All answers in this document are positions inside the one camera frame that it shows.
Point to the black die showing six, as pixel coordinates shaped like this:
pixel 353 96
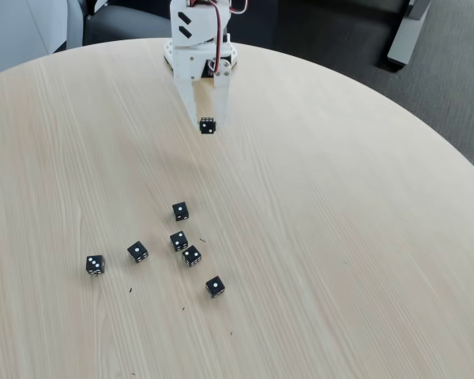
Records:
pixel 208 126

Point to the dark grey chair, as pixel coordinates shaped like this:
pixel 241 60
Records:
pixel 122 23

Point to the black die white pips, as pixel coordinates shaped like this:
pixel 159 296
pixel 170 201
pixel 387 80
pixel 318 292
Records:
pixel 95 264
pixel 137 251
pixel 191 256
pixel 215 286
pixel 178 241
pixel 180 211

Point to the white cabinet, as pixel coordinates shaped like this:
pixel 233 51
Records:
pixel 16 31

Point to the grey desk leg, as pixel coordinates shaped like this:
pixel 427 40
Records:
pixel 405 39

